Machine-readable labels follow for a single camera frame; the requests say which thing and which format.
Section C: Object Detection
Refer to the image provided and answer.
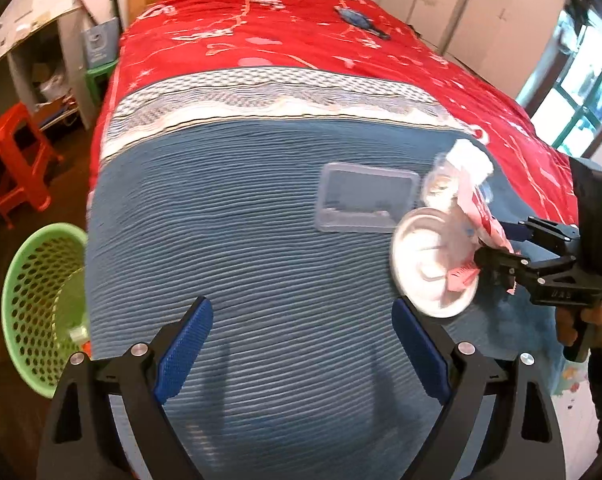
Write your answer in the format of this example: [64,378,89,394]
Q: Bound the small clear round container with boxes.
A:
[423,157,462,211]

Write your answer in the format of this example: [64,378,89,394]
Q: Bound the white wardrobe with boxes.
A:
[366,0,569,111]

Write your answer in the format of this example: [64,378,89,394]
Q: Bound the window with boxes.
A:
[516,7,602,158]

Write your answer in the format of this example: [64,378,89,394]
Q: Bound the white desk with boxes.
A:
[0,0,99,131]

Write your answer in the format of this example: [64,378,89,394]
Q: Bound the green plastic basket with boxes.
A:
[1,222,92,400]

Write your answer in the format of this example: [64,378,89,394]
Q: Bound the pink wrapper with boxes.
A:
[446,180,519,296]

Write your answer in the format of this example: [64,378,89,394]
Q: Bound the white round paper bowl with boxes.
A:
[391,206,482,318]

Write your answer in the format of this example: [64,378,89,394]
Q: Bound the clear rectangular plastic tray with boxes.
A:
[315,162,422,233]

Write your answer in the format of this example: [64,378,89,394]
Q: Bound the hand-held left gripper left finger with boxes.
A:
[36,296,214,480]

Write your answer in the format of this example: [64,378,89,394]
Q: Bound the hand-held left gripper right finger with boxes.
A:
[391,296,566,480]

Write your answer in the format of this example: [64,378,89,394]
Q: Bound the blue toy figure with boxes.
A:
[333,5,392,41]

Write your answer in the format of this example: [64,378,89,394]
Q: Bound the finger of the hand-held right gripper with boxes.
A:
[496,216,580,247]
[473,247,576,292]

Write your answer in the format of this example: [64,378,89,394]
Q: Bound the blue ribbed blanket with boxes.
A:
[84,66,566,480]

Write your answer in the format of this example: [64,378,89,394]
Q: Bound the red patterned bedspread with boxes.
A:
[88,0,582,226]

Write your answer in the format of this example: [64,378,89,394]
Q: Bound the green plastic stool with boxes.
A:
[84,58,119,106]

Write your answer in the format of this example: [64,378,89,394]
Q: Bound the red plastic stool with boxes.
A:
[0,102,64,228]

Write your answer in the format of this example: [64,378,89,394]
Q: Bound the blue paper bag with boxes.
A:
[80,16,119,68]

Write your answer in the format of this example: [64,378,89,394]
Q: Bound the white plastic bag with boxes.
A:
[36,72,69,103]

